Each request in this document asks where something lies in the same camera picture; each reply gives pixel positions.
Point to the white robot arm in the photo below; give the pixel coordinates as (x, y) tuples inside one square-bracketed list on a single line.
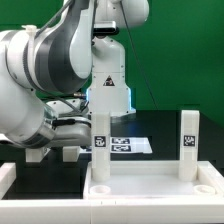
[(52, 77)]

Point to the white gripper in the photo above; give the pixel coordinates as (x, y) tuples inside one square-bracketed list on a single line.
[(71, 131)]

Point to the fiducial marker sheet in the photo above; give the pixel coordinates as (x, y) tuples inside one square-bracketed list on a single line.
[(123, 145)]

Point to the white front rail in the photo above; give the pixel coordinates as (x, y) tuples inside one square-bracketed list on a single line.
[(147, 211)]

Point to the white left rail block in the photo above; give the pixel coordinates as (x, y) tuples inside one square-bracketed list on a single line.
[(7, 177)]

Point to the grey depth camera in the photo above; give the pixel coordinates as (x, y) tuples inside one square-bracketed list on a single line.
[(105, 28)]

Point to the white desk top tray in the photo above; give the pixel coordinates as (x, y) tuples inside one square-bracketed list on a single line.
[(153, 180)]

